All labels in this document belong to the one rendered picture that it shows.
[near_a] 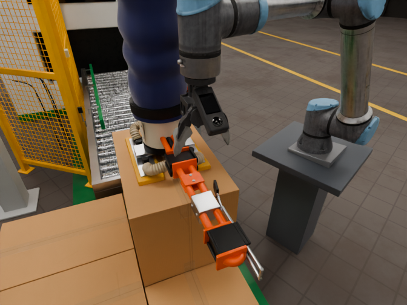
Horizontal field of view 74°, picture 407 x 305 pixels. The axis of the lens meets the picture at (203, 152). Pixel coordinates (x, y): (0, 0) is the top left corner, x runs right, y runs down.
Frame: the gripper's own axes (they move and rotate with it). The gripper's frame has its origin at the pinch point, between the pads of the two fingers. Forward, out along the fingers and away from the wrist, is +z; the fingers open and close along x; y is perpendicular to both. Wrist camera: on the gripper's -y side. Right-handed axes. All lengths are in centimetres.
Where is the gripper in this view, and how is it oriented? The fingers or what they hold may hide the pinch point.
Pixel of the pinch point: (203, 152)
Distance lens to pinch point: 70.3
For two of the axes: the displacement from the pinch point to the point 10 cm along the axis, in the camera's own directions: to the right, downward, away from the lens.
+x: -9.3, 2.1, -3.1
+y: -3.7, -5.3, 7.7
